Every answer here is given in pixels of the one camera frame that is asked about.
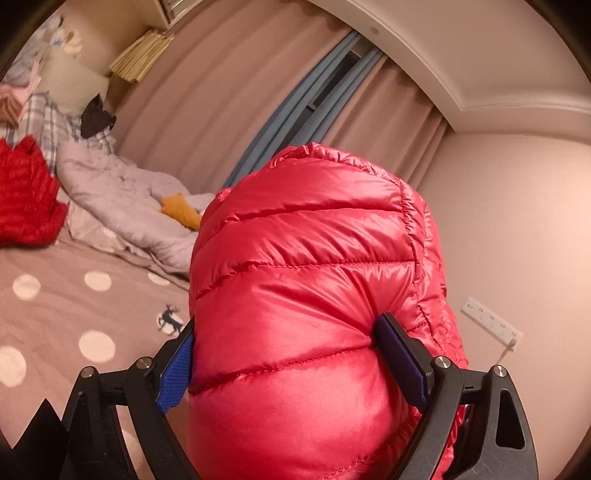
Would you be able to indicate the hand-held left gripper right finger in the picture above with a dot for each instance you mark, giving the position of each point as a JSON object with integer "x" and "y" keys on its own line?
{"x": 401, "y": 364}

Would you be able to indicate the blue and white patterned cloth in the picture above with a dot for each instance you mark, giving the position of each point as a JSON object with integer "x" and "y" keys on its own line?
{"x": 41, "y": 50}

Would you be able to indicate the pink curtain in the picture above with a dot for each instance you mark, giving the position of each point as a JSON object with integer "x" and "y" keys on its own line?
{"x": 207, "y": 101}

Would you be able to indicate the plaid pillow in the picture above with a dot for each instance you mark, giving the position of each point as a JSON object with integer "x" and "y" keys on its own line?
{"x": 46, "y": 120}

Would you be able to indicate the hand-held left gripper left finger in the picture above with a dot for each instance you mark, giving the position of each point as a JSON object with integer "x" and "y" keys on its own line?
{"x": 178, "y": 369}

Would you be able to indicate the blue curtain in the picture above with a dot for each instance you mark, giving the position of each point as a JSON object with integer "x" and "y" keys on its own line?
{"x": 295, "y": 115}

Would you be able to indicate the polka dot bed sheet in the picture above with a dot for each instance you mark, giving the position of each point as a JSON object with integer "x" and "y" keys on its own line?
{"x": 69, "y": 304}

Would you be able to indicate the dark brown cloth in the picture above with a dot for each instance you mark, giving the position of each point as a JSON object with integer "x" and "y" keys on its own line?
{"x": 94, "y": 120}

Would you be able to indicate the white wall shelf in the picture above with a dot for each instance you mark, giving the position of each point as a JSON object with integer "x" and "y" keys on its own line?
{"x": 168, "y": 16}

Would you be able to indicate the white pillow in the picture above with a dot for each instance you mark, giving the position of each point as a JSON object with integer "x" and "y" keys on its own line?
{"x": 74, "y": 83}

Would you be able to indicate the pink cloth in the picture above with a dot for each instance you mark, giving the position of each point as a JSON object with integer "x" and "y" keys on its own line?
{"x": 14, "y": 104}

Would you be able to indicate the mustard yellow cloth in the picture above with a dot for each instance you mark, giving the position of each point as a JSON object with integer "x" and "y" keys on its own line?
{"x": 180, "y": 210}

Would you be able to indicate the red puffer jacket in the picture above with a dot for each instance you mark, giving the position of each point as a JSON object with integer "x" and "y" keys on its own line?
{"x": 300, "y": 300}

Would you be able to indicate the yellow pleated cloth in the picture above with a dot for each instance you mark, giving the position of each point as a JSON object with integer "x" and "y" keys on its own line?
{"x": 138, "y": 55}

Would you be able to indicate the white power strip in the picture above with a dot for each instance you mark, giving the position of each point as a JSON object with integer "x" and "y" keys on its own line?
{"x": 489, "y": 318}

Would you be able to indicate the light grey quilt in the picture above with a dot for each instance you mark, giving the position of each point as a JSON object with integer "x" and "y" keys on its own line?
{"x": 115, "y": 194}

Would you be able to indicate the red knitted garment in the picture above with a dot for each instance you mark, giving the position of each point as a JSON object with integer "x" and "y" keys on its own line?
{"x": 23, "y": 198}

